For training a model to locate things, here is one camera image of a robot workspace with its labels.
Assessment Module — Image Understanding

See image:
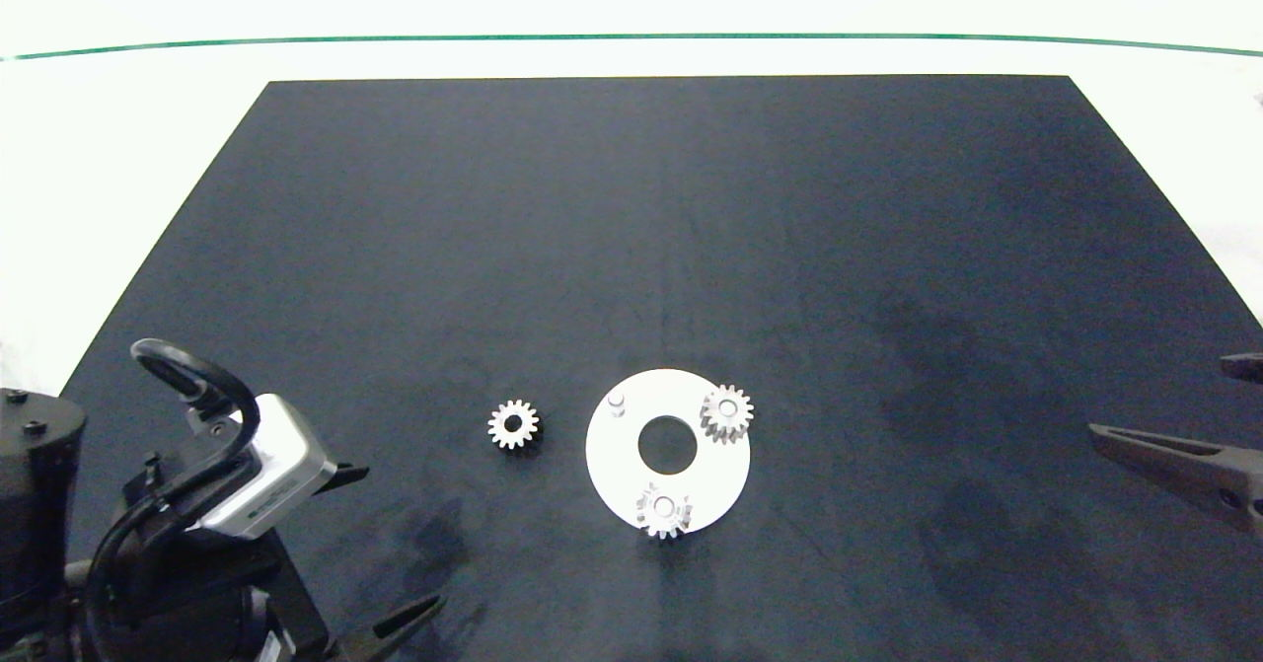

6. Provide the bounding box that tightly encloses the small steel spur gear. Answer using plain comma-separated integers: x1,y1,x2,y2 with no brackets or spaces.
486,399,543,453
700,384,756,446
635,481,694,541

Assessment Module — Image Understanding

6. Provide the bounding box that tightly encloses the round white pinned plate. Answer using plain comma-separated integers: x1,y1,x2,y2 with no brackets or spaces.
585,368,752,537

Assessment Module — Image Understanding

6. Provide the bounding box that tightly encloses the dark rectangular work mat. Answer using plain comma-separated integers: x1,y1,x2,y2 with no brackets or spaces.
0,74,1263,662

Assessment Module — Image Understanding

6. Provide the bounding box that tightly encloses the silver boxy wrist camera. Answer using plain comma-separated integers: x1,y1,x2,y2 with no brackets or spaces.
186,393,338,543

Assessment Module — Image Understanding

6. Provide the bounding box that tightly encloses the black cable loop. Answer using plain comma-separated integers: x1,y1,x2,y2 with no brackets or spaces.
84,338,261,662

